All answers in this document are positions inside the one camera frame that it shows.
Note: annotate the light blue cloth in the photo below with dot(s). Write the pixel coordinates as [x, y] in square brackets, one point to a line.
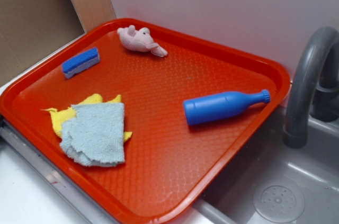
[102, 155]

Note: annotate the pink plush toy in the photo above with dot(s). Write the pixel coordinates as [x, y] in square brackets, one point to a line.
[140, 41]

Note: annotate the red plastic tray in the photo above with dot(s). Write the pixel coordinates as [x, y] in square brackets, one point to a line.
[168, 163]

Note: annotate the grey toy faucet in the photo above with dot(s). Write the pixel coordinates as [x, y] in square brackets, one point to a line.
[314, 91]

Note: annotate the grey toy sink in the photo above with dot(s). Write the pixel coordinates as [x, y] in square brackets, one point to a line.
[268, 182]

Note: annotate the blue white sponge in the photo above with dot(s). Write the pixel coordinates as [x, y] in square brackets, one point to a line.
[80, 62]

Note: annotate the brown cardboard panel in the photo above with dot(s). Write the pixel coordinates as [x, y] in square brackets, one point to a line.
[32, 30]

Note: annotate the blue plastic bottle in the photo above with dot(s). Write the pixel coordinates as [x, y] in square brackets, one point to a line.
[221, 106]

